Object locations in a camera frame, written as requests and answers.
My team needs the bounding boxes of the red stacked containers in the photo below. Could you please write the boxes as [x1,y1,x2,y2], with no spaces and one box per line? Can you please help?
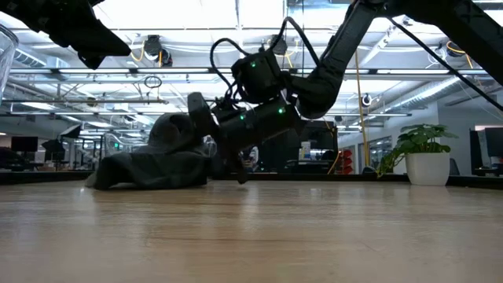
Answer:
[340,148,355,175]

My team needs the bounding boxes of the black monitor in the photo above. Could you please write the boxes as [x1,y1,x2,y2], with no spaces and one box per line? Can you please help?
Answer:
[10,135,39,153]
[469,128,486,171]
[483,127,503,159]

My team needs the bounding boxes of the silver ventilation duct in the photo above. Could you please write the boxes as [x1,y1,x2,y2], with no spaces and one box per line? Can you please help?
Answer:
[383,74,479,115]

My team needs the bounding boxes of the green plant in white pot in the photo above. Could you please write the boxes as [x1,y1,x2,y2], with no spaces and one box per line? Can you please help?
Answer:
[376,123,460,187]

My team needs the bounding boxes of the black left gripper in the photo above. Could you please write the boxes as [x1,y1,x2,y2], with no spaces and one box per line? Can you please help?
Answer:
[23,0,133,71]

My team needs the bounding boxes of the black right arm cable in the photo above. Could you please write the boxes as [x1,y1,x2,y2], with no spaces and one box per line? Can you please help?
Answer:
[209,37,248,95]

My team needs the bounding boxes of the black corduroy cap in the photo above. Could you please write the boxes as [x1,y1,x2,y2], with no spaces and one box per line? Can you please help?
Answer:
[84,112,215,191]

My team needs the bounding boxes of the yellow cable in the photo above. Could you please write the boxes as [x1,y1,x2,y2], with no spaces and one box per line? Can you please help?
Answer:
[353,50,371,168]

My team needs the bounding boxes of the black tilted panel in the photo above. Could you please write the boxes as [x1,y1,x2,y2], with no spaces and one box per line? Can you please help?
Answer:
[41,138,66,163]
[58,123,83,140]

